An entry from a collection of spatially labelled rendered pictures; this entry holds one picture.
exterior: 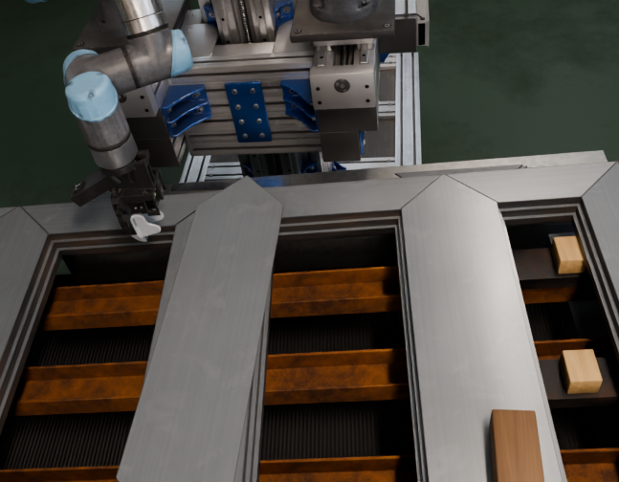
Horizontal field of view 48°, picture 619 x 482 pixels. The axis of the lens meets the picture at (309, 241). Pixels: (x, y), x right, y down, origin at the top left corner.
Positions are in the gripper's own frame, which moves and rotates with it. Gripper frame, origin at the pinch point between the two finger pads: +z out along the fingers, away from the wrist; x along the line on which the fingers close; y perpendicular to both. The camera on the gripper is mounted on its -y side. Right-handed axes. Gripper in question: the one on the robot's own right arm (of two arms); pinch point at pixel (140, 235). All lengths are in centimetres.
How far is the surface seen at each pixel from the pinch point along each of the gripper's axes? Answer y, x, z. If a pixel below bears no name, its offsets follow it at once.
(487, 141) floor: 91, 124, 87
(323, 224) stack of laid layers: 35.8, 2.4, 2.7
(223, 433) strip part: 20.9, -42.1, 0.9
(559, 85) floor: 126, 156, 87
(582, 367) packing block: 77, -30, 6
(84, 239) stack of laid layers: -12.9, 2.6, 2.6
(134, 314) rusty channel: -4.8, -6.9, 15.8
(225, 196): 15.7, 10.2, 0.7
